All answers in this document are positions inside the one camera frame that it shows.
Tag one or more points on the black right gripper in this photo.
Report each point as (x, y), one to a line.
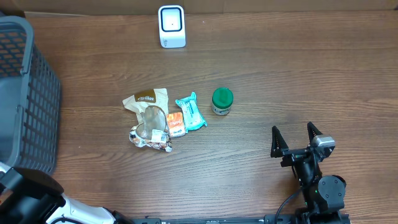
(280, 149)

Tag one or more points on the green lid seasoning jar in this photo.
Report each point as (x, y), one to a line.
(221, 101)

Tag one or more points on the teal wet wipes pack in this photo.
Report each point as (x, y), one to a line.
(192, 117)

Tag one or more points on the beige brown snack bag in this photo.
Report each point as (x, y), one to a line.
(151, 109)

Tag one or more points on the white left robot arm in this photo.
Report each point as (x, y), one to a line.
(32, 196)

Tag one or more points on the white barcode scanner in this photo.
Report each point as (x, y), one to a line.
(172, 26)

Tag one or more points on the grey plastic mesh basket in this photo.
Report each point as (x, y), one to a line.
(31, 96)

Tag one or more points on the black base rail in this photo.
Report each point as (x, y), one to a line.
(217, 220)

